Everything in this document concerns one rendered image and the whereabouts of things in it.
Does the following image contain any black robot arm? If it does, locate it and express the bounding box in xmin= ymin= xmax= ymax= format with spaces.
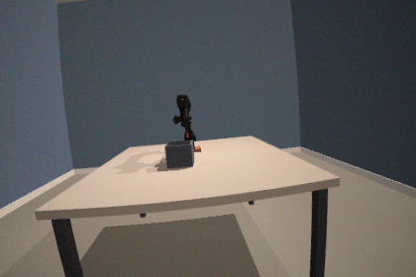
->
xmin=173 ymin=94 xmax=196 ymax=149

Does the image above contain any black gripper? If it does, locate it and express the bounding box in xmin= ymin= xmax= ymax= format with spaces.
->
xmin=180 ymin=111 xmax=192 ymax=134

